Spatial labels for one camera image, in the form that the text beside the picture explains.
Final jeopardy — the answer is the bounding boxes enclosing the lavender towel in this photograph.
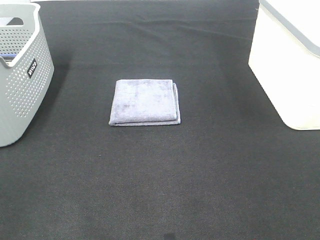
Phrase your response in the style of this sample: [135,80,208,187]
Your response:
[109,79,181,126]

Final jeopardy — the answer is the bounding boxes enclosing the black table cloth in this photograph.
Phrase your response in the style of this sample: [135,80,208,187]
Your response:
[0,0,320,240]

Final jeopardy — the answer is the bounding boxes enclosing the grey perforated plastic basket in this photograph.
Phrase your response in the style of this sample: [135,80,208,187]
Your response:
[0,2,54,147]

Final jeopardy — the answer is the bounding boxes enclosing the blue towel in basket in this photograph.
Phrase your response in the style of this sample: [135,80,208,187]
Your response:
[0,53,17,62]

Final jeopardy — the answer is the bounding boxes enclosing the white plastic bin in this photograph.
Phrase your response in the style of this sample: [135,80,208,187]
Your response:
[248,0,320,130]

